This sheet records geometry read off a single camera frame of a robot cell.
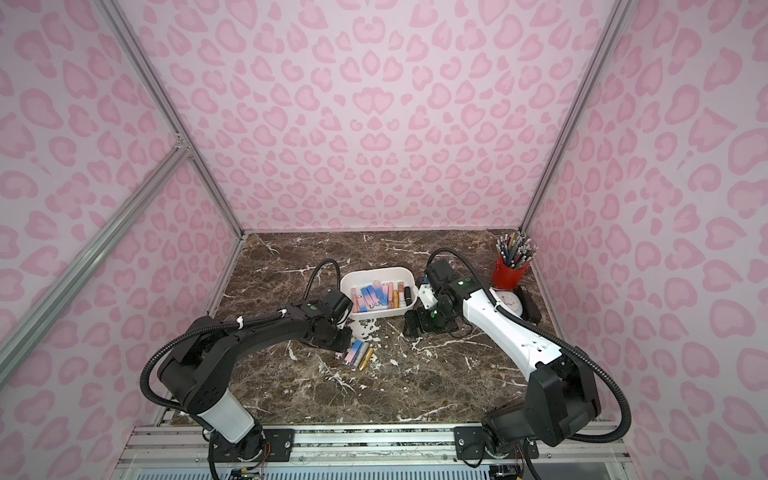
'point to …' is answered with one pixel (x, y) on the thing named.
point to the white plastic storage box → (400, 275)
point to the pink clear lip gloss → (390, 303)
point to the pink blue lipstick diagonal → (378, 291)
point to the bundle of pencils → (516, 247)
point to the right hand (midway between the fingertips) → (419, 330)
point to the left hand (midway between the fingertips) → (348, 343)
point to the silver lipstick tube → (360, 355)
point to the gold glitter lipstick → (367, 358)
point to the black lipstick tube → (407, 295)
